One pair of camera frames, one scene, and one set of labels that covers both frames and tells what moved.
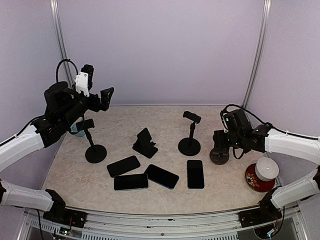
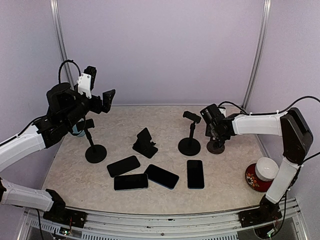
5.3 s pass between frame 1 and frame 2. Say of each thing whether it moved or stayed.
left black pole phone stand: stayed
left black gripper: stayed
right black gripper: moved
